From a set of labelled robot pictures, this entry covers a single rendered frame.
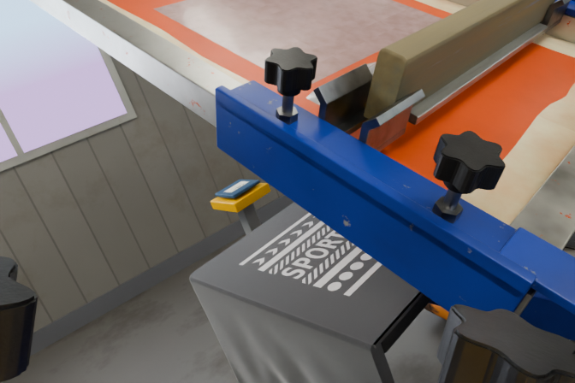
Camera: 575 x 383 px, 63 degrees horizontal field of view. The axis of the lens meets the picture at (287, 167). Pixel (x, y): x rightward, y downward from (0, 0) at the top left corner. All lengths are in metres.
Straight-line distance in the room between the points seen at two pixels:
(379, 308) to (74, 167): 2.70
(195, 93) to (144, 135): 2.77
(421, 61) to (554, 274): 0.21
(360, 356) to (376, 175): 0.34
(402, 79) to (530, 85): 0.29
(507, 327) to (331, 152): 0.23
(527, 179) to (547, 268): 0.18
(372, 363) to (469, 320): 0.49
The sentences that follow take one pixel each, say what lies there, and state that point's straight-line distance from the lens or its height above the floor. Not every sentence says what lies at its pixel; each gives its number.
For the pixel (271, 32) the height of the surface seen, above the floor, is 1.35.
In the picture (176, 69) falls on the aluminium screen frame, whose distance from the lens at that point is 0.51.
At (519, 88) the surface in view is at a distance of 0.66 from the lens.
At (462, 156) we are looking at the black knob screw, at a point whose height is 1.24.
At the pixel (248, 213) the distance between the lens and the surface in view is 1.36.
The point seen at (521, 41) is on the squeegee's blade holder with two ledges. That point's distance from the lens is 0.69.
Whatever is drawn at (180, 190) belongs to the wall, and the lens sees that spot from 3.36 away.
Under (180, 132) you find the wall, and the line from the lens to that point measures 3.33.
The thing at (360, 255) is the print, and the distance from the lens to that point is 0.82.
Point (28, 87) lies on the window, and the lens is 3.16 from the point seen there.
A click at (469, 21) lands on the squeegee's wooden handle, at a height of 1.29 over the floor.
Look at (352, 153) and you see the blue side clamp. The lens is 0.39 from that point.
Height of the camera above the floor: 1.35
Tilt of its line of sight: 16 degrees down
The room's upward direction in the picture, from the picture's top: 20 degrees counter-clockwise
